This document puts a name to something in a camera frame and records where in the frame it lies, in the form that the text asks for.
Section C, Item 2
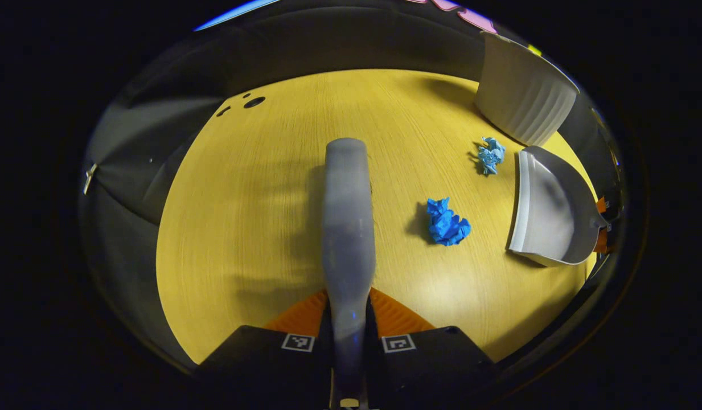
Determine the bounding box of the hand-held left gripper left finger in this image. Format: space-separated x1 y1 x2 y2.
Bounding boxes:
192 289 335 410

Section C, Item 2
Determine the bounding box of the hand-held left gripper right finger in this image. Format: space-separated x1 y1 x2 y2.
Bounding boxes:
366 288 498 409

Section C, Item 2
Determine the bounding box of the gray dustpan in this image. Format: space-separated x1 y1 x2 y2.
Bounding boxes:
507 145 609 268

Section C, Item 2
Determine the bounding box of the light blue paper trash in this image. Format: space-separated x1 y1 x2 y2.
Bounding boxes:
477 136 507 176

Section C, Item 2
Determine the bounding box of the white ribbed garbage bin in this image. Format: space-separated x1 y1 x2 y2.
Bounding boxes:
474 31 581 148

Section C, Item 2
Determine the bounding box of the dark blue paper trash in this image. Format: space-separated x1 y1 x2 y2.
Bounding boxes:
425 196 473 247

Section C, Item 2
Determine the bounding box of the small gray broom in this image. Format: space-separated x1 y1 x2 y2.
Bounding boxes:
321 137 378 410

